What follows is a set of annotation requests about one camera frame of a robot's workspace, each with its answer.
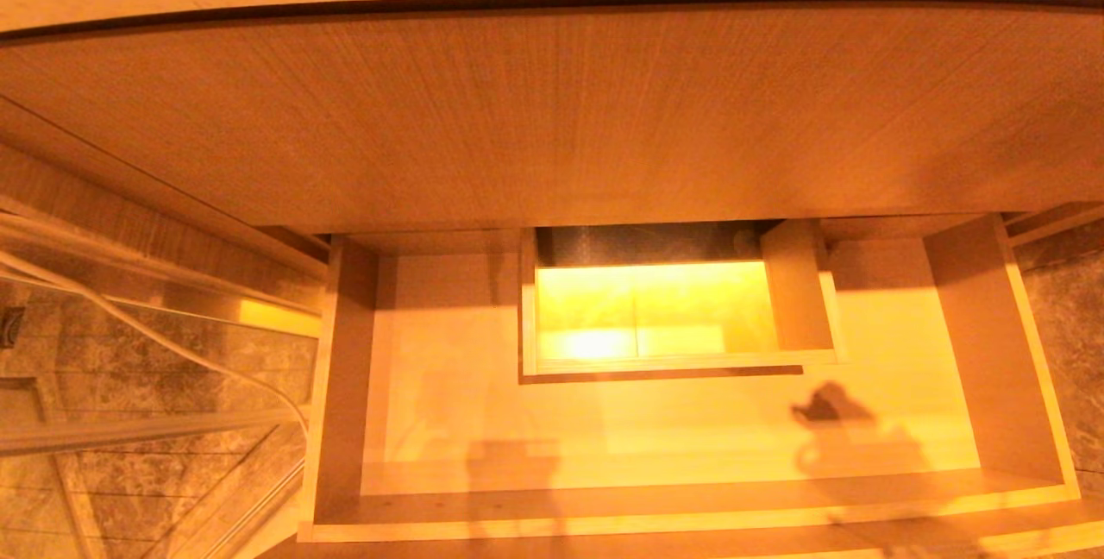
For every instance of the wooden vanity drawer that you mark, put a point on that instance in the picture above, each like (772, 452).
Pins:
(690, 430)

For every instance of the glass shower screen pale frame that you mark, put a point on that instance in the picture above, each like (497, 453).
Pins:
(129, 431)

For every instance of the wooden vanity side panel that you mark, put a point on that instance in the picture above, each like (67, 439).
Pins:
(103, 197)

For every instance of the wooden upper vanity front panel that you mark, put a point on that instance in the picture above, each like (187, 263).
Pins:
(552, 110)

